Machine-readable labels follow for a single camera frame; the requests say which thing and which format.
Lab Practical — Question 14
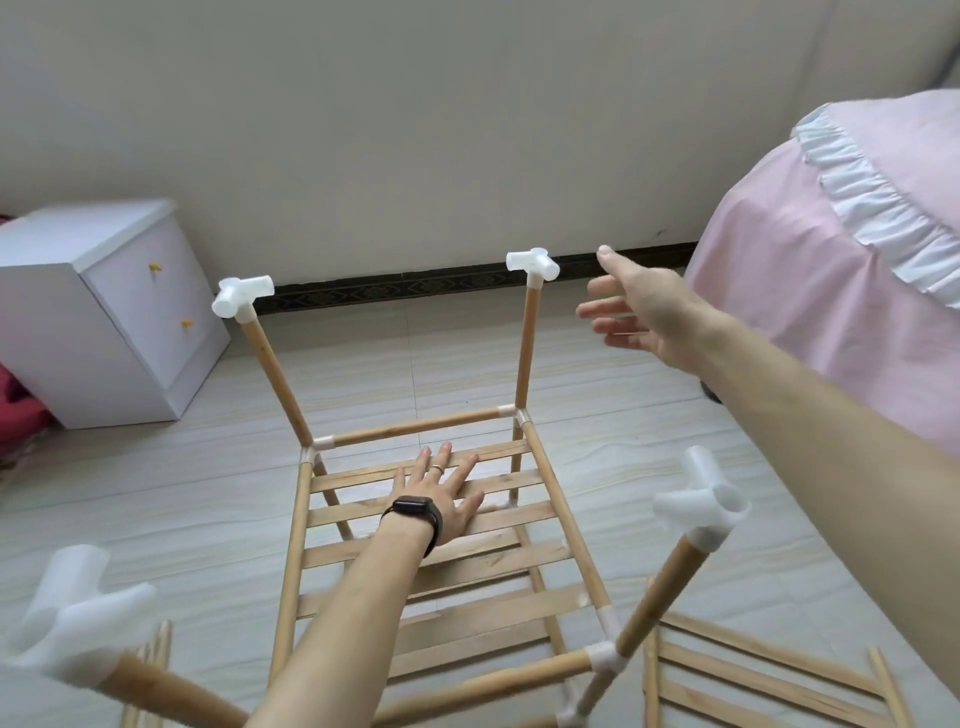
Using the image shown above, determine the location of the pink ruffled bed skirt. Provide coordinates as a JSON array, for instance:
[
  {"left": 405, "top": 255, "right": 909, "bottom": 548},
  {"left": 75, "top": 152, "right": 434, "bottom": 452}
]
[{"left": 682, "top": 87, "right": 960, "bottom": 459}]

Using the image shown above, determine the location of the red fleece blanket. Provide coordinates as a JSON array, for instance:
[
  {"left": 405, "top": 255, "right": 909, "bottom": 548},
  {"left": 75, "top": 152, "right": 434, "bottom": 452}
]
[{"left": 0, "top": 360, "right": 54, "bottom": 459}]

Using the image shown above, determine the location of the white box cabinet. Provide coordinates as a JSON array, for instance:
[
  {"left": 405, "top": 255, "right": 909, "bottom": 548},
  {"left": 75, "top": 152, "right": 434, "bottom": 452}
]
[{"left": 0, "top": 199, "right": 231, "bottom": 429}]

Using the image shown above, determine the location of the person's right forearm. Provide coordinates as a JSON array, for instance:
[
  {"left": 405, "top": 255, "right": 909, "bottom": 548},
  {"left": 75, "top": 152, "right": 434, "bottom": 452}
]
[{"left": 690, "top": 315, "right": 960, "bottom": 699}]

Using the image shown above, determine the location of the person's right hand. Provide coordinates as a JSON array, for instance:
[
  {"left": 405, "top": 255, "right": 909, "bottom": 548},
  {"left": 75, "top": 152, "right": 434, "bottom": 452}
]
[{"left": 577, "top": 244, "right": 719, "bottom": 377}]

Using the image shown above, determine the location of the black smartwatch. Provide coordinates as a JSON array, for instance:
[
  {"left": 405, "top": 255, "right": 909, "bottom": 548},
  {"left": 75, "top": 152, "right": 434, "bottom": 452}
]
[{"left": 378, "top": 493, "right": 447, "bottom": 557}]

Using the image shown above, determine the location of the person's left forearm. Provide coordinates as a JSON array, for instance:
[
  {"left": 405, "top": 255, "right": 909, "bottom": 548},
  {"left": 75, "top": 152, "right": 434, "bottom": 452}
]
[{"left": 247, "top": 517, "right": 437, "bottom": 728}]

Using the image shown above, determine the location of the person's left hand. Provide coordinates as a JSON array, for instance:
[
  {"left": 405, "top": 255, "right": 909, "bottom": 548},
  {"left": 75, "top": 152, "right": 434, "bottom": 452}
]
[{"left": 393, "top": 439, "right": 489, "bottom": 545}]

